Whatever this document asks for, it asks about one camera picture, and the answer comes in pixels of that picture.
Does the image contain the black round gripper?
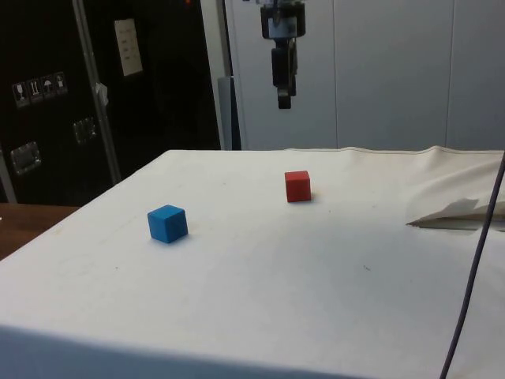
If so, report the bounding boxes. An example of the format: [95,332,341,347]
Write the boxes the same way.
[260,0,308,111]

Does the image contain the red cube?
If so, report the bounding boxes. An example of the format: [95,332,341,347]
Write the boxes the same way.
[284,170,312,204]

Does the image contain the blue cube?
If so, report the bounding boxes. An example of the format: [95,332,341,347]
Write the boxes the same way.
[147,204,189,242]

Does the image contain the black cabinet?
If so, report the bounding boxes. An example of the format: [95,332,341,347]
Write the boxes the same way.
[0,0,223,207]

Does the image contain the black cable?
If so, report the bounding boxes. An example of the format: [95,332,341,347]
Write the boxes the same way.
[439,151,505,379]

